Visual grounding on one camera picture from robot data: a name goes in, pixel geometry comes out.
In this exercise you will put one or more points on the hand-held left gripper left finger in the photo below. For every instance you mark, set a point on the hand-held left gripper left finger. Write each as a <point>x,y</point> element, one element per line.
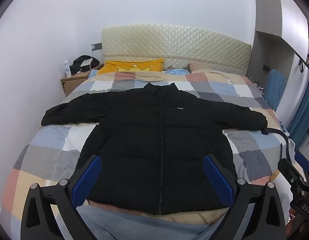
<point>86,180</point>

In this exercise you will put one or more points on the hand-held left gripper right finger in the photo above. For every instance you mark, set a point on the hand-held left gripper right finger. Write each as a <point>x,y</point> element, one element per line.
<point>218,180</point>

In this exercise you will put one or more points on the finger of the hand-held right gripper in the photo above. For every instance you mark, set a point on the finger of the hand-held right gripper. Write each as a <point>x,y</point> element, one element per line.
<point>290,173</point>

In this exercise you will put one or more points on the black puffer jacket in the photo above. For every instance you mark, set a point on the black puffer jacket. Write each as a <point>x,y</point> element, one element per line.
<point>154,135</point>

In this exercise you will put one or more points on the checked patchwork quilt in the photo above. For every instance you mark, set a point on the checked patchwork quilt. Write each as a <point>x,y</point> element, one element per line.
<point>54,140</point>

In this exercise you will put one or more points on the blue curtain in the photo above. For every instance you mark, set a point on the blue curtain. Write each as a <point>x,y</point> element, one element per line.
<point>303,110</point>

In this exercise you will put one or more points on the person's jeans legs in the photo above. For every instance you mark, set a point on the person's jeans legs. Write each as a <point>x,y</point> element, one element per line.
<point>142,226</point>

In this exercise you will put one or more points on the blue towel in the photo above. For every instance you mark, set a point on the blue towel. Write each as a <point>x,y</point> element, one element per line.
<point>275,87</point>

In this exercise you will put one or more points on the wooden nightstand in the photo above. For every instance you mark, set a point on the wooden nightstand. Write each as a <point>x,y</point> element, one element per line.
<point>74,81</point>

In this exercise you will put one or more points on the white spray bottle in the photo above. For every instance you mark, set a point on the white spray bottle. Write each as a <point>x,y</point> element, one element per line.
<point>67,68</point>

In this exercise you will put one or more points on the pink pillow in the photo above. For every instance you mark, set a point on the pink pillow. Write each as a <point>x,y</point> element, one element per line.
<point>200,67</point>

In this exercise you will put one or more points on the light blue pillow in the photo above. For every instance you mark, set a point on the light blue pillow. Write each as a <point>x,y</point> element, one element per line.
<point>176,71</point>

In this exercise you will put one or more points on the black bag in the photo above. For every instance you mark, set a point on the black bag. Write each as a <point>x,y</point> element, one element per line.
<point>82,63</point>

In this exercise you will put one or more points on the white box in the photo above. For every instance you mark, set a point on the white box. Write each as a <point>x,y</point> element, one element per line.
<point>86,62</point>

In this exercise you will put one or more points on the yellow crown print pillow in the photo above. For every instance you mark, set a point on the yellow crown print pillow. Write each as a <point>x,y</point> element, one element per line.
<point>130,66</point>

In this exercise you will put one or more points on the cream quilted headboard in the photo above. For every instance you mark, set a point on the cream quilted headboard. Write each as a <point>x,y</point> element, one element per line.
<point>174,47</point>

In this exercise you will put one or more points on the grey wardrobe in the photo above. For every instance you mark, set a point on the grey wardrobe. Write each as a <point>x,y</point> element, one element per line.
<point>282,25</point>

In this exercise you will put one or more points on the dark wall switch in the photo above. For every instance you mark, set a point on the dark wall switch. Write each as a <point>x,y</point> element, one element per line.
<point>266,67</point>

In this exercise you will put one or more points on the dark wall socket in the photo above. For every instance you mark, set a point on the dark wall socket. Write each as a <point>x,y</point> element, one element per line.
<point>97,46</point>

